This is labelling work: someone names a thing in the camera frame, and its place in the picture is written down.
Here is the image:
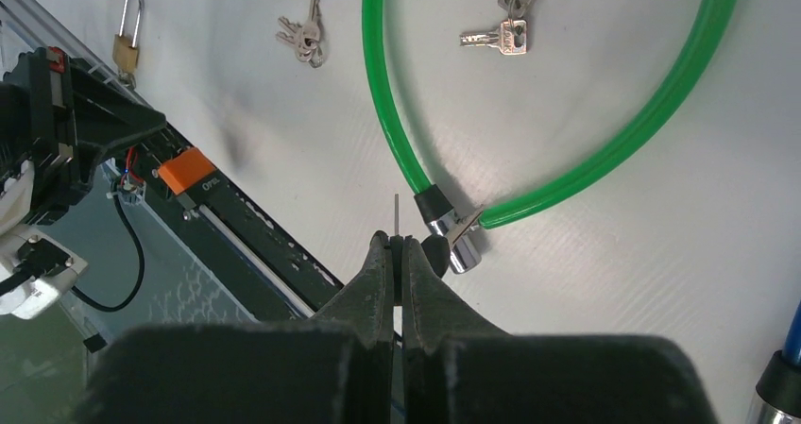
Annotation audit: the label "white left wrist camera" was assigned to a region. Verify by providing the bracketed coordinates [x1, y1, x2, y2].
[1, 160, 88, 320]

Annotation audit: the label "brass padlock silver keys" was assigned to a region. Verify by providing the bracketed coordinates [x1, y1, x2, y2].
[275, 0, 325, 69]

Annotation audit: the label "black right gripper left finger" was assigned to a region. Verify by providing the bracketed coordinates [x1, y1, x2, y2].
[75, 231, 396, 423]

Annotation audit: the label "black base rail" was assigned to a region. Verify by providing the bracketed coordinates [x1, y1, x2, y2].
[130, 126, 343, 321]

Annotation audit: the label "orange padlock black keys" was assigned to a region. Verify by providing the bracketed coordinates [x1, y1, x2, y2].
[389, 194, 450, 307]

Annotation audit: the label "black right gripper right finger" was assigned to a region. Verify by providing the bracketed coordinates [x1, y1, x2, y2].
[402, 237, 716, 423]

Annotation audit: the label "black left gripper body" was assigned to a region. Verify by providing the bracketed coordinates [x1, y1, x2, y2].
[1, 47, 94, 226]

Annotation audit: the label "green cable lock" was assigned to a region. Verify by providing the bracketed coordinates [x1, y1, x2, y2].
[361, 0, 738, 274]

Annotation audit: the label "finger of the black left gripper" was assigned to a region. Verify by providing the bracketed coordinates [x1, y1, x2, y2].
[68, 56, 167, 178]

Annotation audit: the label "small brass padlock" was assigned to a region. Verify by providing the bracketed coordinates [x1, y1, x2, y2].
[112, 0, 145, 90]

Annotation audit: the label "blue cable lock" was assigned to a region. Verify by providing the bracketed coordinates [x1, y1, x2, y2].
[746, 306, 800, 423]

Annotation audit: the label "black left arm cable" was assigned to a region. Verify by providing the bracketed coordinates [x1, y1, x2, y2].
[0, 193, 146, 314]

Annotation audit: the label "green lock silver keys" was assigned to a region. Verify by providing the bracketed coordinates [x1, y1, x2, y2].
[459, 0, 536, 56]

